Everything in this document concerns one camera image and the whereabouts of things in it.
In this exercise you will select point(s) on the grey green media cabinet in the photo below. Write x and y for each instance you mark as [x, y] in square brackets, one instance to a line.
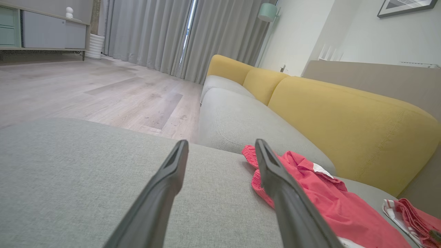
[44, 32]

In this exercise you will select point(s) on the flat white device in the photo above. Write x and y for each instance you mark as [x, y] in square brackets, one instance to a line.
[418, 64]

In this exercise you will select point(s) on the white ribbed cylinder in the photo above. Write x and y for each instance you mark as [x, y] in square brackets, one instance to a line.
[94, 46]

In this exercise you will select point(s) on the red basketball jersey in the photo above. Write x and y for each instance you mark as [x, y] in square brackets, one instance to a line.
[417, 220]

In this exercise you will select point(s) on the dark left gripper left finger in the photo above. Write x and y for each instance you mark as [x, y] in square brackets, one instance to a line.
[155, 206]

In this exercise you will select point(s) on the white upright holder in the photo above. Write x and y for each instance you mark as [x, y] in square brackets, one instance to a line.
[330, 53]

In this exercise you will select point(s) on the mint green lamp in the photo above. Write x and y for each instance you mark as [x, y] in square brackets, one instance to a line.
[267, 12]

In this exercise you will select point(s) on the red shorts white stripe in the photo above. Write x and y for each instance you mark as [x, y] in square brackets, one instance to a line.
[330, 206]

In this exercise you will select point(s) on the black framed picture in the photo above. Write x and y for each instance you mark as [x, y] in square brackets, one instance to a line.
[406, 7]

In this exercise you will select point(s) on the small white figurine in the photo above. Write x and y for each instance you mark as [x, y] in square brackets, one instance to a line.
[69, 12]

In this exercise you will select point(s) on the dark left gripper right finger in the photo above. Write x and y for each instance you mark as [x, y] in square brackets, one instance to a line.
[293, 213]

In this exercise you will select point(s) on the wide yellow sofa back cushion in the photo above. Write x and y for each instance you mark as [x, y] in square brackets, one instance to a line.
[351, 127]

